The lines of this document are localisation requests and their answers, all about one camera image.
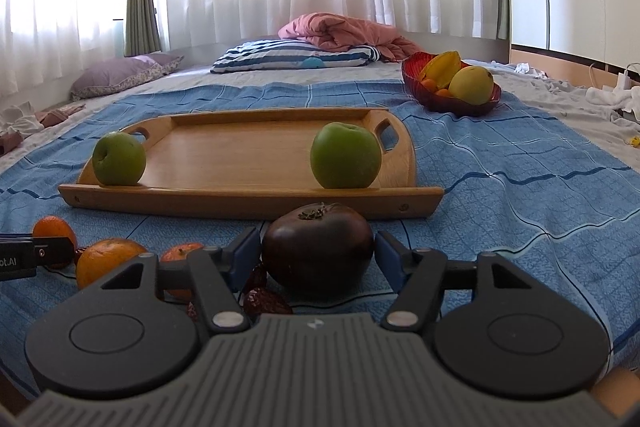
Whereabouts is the dark brown persimmon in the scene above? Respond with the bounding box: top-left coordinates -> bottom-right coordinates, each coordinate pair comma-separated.
261,202 -> 377,300

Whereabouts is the large green apple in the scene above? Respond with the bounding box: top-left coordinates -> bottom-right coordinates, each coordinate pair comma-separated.
310,122 -> 383,190

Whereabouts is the yellow starfruit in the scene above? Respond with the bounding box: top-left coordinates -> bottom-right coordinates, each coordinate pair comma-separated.
419,51 -> 462,90

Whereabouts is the small mandarin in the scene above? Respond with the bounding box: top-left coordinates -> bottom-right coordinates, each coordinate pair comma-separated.
32,215 -> 79,270
159,243 -> 206,303

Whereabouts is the purple floral pillow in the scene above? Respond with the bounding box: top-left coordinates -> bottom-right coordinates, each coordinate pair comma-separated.
69,53 -> 185,102

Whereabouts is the large orange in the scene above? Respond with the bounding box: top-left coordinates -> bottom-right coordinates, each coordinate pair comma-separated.
76,238 -> 151,292

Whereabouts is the blue striped pillow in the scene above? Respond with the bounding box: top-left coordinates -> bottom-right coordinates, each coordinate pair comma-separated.
210,39 -> 382,74

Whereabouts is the pink quilt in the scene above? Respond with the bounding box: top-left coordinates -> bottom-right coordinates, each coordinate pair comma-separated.
278,12 -> 426,62

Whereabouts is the blue checked blanket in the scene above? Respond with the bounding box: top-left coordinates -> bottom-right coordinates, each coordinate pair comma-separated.
0,79 -> 640,400

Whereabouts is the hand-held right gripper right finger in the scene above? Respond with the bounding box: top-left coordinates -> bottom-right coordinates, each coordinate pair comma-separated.
374,230 -> 538,335

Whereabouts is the pinkish crumpled cloth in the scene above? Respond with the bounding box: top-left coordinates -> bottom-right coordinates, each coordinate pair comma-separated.
40,103 -> 86,128

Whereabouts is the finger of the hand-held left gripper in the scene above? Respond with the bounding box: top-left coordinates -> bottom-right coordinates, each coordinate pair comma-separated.
0,233 -> 77,269

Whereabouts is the white clothes pile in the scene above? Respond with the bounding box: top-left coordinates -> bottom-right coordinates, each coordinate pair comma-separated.
585,84 -> 640,125

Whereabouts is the white crumpled cloth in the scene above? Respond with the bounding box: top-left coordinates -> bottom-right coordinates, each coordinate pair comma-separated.
0,104 -> 43,138

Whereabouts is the wooden tray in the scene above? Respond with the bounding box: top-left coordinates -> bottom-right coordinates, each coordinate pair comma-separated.
57,108 -> 445,221

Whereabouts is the red glass bowl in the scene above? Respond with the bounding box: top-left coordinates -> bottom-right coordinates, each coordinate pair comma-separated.
401,52 -> 502,118

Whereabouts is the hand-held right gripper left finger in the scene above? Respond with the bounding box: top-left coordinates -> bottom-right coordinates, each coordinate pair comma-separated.
100,227 -> 262,337

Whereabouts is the small green apple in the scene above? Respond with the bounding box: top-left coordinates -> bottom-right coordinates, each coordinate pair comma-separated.
92,131 -> 147,186

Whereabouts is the yellow mango in bowl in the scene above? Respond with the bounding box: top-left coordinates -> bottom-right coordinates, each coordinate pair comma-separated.
448,65 -> 495,106

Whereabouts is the wooden side board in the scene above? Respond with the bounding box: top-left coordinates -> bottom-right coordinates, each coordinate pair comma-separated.
510,46 -> 640,88

